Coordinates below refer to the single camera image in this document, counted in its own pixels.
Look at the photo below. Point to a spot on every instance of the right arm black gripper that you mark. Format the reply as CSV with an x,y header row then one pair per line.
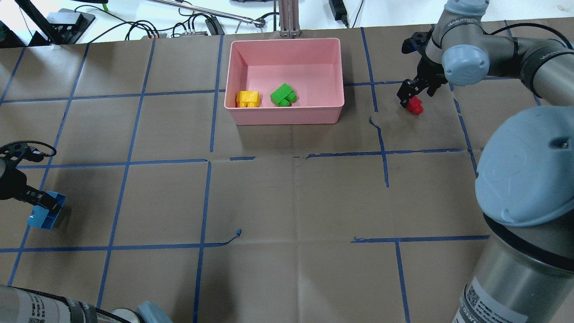
x,y
423,72

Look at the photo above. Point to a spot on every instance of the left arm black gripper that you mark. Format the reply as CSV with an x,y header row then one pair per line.
x,y
10,183

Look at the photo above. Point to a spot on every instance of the red toy block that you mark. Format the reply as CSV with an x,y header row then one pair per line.
x,y
414,106

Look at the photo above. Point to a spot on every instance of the blue toy block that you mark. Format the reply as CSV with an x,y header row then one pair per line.
x,y
44,218

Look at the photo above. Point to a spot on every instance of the green toy block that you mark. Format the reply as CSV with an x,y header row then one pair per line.
x,y
283,96

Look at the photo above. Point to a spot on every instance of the yellow toy block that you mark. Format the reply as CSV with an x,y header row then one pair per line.
x,y
248,99

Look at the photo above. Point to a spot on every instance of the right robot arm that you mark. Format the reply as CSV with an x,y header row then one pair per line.
x,y
525,177

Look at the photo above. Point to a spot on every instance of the pink plastic box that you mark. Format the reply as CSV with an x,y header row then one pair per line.
x,y
312,67

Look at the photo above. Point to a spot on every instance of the black power adapter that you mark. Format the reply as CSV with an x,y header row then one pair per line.
x,y
339,11

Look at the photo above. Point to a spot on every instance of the aluminium frame post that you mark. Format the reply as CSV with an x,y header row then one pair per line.
x,y
289,18

